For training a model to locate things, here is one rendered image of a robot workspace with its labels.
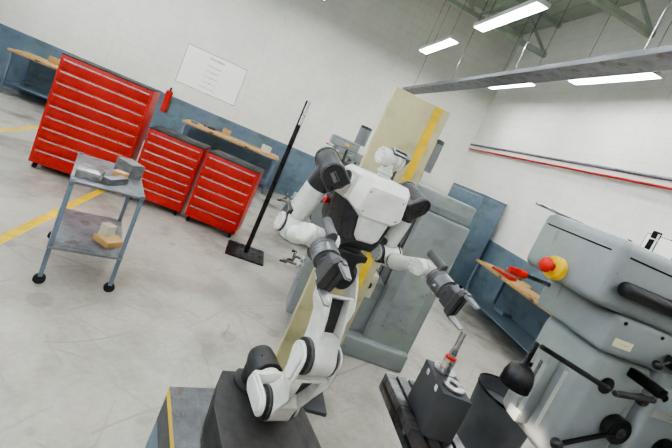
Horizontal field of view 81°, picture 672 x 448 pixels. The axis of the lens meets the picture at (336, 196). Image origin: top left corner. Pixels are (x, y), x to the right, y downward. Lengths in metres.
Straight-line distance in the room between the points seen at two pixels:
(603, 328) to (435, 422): 0.78
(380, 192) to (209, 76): 8.67
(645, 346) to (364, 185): 0.91
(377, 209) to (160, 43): 9.04
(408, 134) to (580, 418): 1.92
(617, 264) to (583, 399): 0.37
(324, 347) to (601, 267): 1.00
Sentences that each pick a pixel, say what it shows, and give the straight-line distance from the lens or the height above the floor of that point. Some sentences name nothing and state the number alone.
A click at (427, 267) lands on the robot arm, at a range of 1.59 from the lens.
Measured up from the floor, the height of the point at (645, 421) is 1.50.
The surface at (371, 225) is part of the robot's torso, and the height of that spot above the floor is 1.59.
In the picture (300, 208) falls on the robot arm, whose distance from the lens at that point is 1.50.
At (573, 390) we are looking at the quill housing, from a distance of 1.24.
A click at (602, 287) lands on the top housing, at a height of 1.77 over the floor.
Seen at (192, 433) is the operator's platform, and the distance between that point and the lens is 2.12.
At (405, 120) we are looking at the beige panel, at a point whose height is 2.13.
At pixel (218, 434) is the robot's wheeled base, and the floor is 0.56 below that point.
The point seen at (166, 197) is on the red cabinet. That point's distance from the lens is 5.69.
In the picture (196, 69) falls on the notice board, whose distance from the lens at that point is 9.99.
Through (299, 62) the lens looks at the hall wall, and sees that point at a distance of 9.91.
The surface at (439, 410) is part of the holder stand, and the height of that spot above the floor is 1.08.
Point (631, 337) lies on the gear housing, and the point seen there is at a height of 1.69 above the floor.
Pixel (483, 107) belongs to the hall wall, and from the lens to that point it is 11.29.
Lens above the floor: 1.83
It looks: 8 degrees down
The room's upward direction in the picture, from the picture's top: 24 degrees clockwise
